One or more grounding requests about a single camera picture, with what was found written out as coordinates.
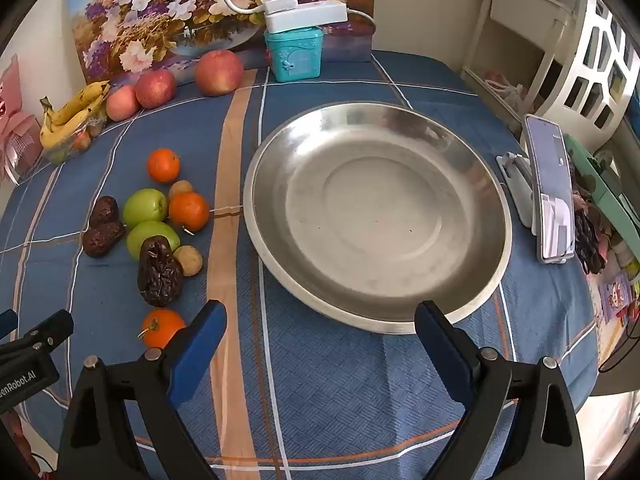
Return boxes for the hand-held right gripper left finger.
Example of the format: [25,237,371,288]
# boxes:
[57,300,228,480]

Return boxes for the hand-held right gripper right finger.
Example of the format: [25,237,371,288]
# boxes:
[414,301,585,480]

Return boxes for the small orange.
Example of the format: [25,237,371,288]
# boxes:
[168,191,211,232]
[137,308,187,350]
[146,148,181,184]

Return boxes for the large wrinkled red date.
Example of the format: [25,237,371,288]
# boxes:
[137,236,183,308]

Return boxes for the round metal plate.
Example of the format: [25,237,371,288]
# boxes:
[242,101,513,335]

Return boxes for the blue plaid tablecloth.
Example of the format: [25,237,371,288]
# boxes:
[0,50,601,480]

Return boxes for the colourful sticker sheet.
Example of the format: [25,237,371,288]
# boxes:
[597,270,636,326]

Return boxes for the dark hair scrunchie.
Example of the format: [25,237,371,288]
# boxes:
[572,207,608,276]

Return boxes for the clear plastic fruit bag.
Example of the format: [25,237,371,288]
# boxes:
[42,110,108,165]

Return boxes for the white phone stand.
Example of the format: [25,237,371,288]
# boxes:
[496,151,538,233]

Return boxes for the pink gift bag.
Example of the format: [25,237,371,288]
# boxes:
[0,55,43,183]

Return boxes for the yellow banana bunch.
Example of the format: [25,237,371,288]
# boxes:
[40,80,112,150]

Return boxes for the smartphone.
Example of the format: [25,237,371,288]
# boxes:
[523,114,576,265]

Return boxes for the green cardboard box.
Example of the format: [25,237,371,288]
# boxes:
[565,132,640,248]

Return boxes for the pale pink apple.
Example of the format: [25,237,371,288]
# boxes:
[105,85,139,122]

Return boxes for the large red apple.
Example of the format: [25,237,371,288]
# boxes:
[194,49,245,97]

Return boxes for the teal toy box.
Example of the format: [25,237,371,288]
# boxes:
[264,27,326,83]

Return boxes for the floral painting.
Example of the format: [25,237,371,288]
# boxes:
[67,0,376,86]

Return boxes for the white lattice rack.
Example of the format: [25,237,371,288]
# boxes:
[530,0,640,138]

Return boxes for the white wooden shelf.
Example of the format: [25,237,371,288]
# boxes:
[460,0,586,131]

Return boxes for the white power strip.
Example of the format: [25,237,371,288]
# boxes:
[265,0,348,34]

